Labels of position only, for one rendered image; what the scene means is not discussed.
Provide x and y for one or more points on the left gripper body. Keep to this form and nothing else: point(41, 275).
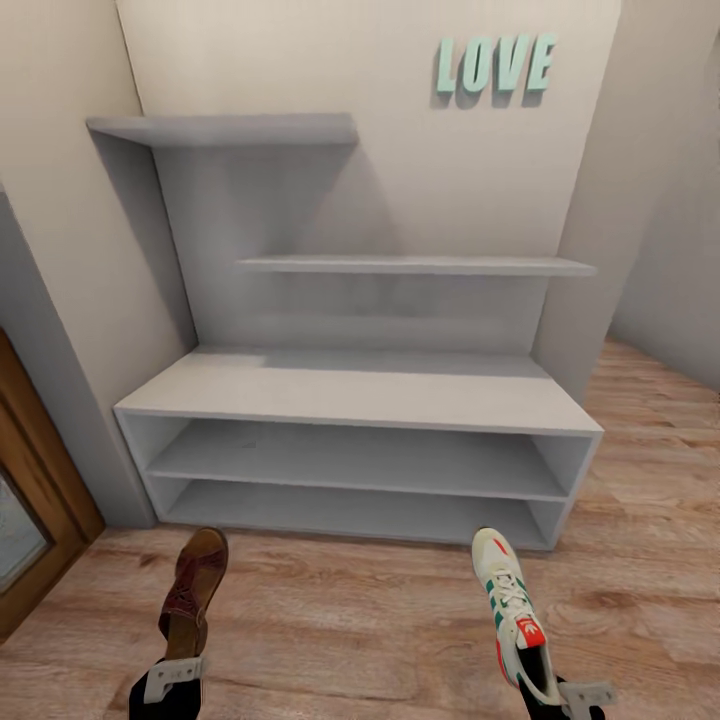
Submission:
point(182, 702)

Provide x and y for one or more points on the door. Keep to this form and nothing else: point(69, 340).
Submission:
point(47, 517)

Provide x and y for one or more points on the decorative sign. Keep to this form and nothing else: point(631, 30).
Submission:
point(510, 59)

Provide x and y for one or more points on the sandal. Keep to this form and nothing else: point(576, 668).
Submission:
point(199, 571)

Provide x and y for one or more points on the gym shoe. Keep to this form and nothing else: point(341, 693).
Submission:
point(521, 643)

